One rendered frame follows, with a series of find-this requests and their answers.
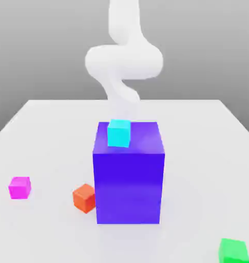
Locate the small orange cube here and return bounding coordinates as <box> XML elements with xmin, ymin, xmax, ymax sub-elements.
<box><xmin>72</xmin><ymin>183</ymin><xmax>97</xmax><ymax>214</ymax></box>

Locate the large purple box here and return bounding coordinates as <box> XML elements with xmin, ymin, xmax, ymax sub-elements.
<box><xmin>92</xmin><ymin>121</ymin><xmax>165</xmax><ymax>225</ymax></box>

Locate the small cyan cube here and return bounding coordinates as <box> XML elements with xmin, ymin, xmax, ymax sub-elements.
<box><xmin>107</xmin><ymin>119</ymin><xmax>131</xmax><ymax>148</ymax></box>

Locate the small green cube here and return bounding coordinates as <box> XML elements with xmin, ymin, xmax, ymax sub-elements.
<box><xmin>218</xmin><ymin>237</ymin><xmax>249</xmax><ymax>263</ymax></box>

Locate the small magenta cube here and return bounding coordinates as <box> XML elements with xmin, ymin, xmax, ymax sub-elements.
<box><xmin>8</xmin><ymin>176</ymin><xmax>32</xmax><ymax>200</ymax></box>

